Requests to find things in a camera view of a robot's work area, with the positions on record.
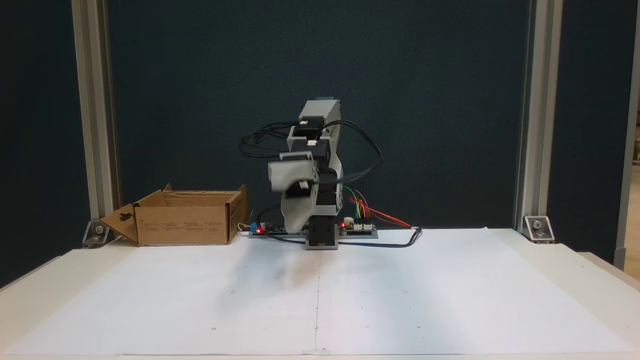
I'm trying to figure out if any grey ridged fixed gripper jaw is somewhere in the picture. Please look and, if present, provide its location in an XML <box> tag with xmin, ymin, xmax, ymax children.
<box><xmin>280</xmin><ymin>192</ymin><xmax>313</xmax><ymax>235</ymax></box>

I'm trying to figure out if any blue circuit board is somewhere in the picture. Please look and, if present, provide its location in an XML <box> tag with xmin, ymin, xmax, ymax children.
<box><xmin>249</xmin><ymin>220</ymin><xmax>291</xmax><ymax>236</ymax></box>

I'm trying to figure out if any servo controller circuit board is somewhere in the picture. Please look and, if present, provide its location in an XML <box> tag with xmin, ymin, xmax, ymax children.
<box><xmin>340</xmin><ymin>216</ymin><xmax>377</xmax><ymax>234</ymax></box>

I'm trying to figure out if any brown cardboard box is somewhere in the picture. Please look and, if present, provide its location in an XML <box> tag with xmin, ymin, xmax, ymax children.
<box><xmin>100</xmin><ymin>183</ymin><xmax>248</xmax><ymax>247</ymax></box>

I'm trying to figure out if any black servo cable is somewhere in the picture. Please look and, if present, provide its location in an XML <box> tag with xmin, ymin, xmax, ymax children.
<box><xmin>320</xmin><ymin>120</ymin><xmax>385</xmax><ymax>183</ymax></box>
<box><xmin>239</xmin><ymin>122</ymin><xmax>301</xmax><ymax>158</ymax></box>

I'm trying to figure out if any green jumper wire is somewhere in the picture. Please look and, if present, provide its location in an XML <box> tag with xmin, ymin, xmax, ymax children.
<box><xmin>342</xmin><ymin>186</ymin><xmax>360</xmax><ymax>221</ymax></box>

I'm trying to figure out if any orange jumper wire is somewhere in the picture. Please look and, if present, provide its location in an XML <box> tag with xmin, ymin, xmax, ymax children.
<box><xmin>350</xmin><ymin>197</ymin><xmax>412</xmax><ymax>228</ymax></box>

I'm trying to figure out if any grey metal corner bracket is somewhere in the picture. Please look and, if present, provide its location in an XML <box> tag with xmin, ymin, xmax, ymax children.
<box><xmin>82</xmin><ymin>220</ymin><xmax>112</xmax><ymax>247</ymax></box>
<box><xmin>523</xmin><ymin>216</ymin><xmax>555</xmax><ymax>244</ymax></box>

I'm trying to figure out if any aluminium frame post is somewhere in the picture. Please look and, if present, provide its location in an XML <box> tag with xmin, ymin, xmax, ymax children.
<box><xmin>71</xmin><ymin>0</ymin><xmax>121</xmax><ymax>236</ymax></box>
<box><xmin>514</xmin><ymin>0</ymin><xmax>563</xmax><ymax>233</ymax></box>
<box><xmin>614</xmin><ymin>0</ymin><xmax>640</xmax><ymax>271</ymax></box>

